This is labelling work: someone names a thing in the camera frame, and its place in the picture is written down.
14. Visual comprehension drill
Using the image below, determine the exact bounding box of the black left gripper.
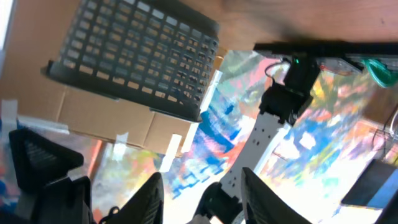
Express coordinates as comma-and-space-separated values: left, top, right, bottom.
9, 128, 93, 224

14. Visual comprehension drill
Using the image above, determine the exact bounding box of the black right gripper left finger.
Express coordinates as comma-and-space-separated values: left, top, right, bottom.
99, 172, 164, 224

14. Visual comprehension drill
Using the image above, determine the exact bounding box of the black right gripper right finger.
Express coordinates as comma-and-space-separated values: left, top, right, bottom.
241, 167, 310, 224

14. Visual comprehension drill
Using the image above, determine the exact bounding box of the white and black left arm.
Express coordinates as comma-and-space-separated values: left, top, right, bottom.
1, 54, 320, 223

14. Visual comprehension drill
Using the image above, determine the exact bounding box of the colourful painted floor mat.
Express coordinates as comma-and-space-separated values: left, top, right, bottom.
0, 49, 398, 224

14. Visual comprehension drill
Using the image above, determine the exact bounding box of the brown cardboard box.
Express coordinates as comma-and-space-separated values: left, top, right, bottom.
0, 0, 231, 156

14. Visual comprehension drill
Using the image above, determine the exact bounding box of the grey plastic mesh basket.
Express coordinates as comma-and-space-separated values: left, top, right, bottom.
42, 0, 219, 123

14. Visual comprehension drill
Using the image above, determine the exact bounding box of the black mounting rail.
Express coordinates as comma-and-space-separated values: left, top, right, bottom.
253, 40, 397, 72

